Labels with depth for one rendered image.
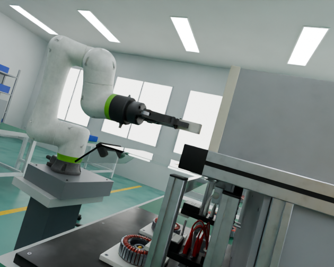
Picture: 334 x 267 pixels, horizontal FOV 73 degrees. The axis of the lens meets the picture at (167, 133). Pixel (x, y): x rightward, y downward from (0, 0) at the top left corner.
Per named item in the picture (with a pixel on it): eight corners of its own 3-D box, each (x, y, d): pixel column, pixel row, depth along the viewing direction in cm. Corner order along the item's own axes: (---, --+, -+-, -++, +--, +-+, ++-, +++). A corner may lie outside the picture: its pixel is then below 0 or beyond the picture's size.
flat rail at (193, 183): (170, 195, 43) (175, 180, 43) (210, 179, 101) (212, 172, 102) (176, 197, 43) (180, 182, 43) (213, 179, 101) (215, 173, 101)
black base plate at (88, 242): (12, 262, 51) (15, 252, 51) (135, 210, 112) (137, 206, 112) (213, 391, 36) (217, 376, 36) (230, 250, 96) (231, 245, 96)
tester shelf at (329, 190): (177, 167, 40) (184, 143, 41) (216, 167, 104) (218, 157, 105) (534, 280, 26) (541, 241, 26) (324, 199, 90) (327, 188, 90)
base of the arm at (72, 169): (35, 160, 122) (38, 150, 123) (60, 163, 134) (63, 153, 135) (59, 175, 107) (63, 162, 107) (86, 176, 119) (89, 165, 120)
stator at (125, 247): (110, 254, 59) (114, 240, 60) (129, 241, 70) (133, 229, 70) (147, 273, 56) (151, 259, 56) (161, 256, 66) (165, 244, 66)
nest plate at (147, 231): (138, 233, 81) (139, 229, 81) (153, 223, 95) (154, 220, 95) (176, 250, 76) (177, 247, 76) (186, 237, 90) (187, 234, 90)
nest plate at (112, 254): (98, 259, 58) (99, 254, 58) (126, 241, 72) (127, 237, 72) (149, 286, 53) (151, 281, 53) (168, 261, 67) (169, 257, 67)
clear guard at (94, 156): (73, 162, 53) (81, 138, 53) (124, 163, 75) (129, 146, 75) (209, 212, 42) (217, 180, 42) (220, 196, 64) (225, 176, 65)
